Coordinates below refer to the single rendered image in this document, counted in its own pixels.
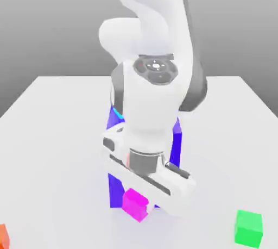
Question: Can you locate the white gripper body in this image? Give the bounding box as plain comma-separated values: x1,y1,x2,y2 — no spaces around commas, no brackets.
101,149,198,217

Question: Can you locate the small magenta cube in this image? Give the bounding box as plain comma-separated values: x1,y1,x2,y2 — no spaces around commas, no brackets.
121,188,150,223

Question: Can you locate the small green cube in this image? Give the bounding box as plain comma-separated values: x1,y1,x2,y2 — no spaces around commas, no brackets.
234,209,264,249

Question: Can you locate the small orange cube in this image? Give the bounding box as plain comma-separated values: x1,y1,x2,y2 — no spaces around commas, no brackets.
0,223,11,249

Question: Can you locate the large blue box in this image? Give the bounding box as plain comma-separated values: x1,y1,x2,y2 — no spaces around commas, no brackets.
106,105,183,209

